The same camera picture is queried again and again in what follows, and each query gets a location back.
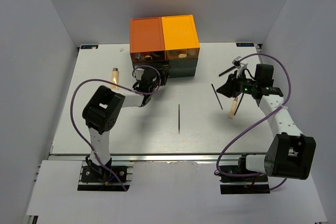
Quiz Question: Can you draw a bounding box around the dark orange drawer box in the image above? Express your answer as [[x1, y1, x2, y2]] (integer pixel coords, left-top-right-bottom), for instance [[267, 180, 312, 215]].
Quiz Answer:
[[130, 17, 165, 56]]

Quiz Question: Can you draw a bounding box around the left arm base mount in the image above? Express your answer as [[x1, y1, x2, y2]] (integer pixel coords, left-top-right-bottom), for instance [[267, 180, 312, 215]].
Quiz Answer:
[[77, 156, 133, 192]]

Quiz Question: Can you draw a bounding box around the yellow drawer box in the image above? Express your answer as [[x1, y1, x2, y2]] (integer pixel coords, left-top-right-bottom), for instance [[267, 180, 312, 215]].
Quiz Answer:
[[161, 15, 200, 53]]

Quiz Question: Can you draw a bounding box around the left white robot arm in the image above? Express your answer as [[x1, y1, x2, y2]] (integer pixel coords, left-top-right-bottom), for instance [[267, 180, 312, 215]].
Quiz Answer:
[[82, 65, 169, 182]]

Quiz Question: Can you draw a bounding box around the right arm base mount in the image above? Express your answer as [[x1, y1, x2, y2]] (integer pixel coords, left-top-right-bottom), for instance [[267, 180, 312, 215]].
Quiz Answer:
[[214, 154, 270, 195]]

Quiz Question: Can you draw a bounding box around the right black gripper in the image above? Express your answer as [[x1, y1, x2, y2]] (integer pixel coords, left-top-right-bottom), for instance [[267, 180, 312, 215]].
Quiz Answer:
[[216, 70, 258, 99]]

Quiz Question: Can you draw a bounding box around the thin black brush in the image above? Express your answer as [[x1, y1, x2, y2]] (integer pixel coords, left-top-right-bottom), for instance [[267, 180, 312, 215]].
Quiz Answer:
[[234, 94, 244, 116], [178, 104, 181, 134], [211, 83, 223, 110]]

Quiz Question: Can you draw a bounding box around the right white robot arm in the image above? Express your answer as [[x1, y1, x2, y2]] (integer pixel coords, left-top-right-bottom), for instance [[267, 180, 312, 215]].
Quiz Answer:
[[216, 64, 316, 182]]

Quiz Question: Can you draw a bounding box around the right beige concealer tube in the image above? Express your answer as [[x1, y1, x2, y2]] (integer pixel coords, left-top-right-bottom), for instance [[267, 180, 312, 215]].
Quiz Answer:
[[228, 97, 238, 119]]

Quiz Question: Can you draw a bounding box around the dark teal drawer cabinet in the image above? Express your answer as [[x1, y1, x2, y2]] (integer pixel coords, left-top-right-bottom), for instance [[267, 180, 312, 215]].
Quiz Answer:
[[132, 58, 198, 78]]

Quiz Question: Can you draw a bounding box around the clear yellow box drawer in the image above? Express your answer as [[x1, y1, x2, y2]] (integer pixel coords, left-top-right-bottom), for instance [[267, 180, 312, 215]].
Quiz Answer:
[[166, 48, 199, 60]]

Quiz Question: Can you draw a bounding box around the left beige concealer tube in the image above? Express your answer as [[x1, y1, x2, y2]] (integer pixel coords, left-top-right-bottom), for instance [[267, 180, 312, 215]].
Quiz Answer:
[[110, 68, 119, 90]]

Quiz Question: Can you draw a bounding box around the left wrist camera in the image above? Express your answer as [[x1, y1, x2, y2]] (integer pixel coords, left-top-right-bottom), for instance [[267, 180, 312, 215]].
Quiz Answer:
[[133, 68, 144, 81]]

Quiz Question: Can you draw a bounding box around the black fan brush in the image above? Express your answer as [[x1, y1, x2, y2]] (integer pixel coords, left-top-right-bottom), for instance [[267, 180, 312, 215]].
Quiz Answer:
[[218, 66, 236, 77]]

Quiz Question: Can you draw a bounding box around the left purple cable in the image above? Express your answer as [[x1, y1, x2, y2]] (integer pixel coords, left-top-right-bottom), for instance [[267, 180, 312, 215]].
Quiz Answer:
[[70, 66, 162, 192]]

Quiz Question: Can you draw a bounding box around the beige concealer tube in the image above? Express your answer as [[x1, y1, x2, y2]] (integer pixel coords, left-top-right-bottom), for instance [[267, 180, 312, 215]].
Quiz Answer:
[[110, 68, 119, 90], [228, 97, 238, 119]]

